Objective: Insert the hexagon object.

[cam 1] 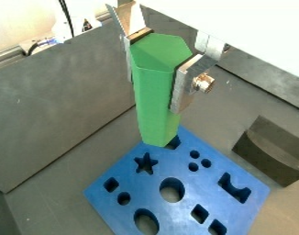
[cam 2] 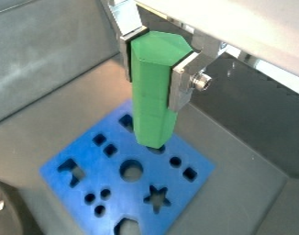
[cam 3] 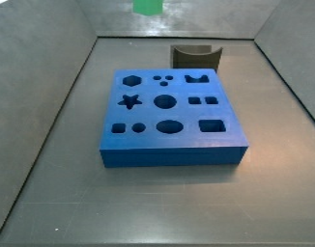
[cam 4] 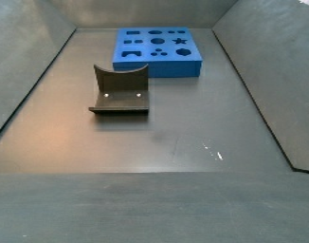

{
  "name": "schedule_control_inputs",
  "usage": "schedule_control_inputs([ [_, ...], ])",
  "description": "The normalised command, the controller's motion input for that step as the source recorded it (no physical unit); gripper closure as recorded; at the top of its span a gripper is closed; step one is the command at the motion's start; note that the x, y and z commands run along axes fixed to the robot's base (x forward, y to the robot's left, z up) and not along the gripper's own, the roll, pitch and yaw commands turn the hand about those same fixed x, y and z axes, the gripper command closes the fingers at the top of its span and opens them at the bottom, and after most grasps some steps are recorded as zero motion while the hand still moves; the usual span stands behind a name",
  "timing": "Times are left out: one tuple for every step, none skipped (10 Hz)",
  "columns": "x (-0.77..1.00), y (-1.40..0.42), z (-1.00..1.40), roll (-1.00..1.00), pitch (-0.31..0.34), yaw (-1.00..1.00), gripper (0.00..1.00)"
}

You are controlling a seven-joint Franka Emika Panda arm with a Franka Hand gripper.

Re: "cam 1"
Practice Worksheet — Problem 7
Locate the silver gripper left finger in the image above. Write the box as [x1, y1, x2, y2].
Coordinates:
[107, 1, 154, 81]

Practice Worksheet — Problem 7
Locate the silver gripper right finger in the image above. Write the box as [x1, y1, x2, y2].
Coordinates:
[170, 30, 226, 114]

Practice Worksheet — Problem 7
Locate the green hexagonal prism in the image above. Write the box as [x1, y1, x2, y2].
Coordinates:
[130, 33, 192, 147]

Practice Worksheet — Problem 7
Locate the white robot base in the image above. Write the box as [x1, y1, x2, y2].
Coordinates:
[20, 14, 103, 56]

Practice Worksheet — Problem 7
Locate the dark grey block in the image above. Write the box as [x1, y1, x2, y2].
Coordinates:
[232, 116, 299, 187]

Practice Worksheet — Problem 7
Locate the blue shape sorter board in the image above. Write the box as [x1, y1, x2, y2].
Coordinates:
[83, 128, 270, 235]

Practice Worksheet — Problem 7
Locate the black cable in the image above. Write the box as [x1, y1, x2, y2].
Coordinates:
[26, 0, 76, 57]

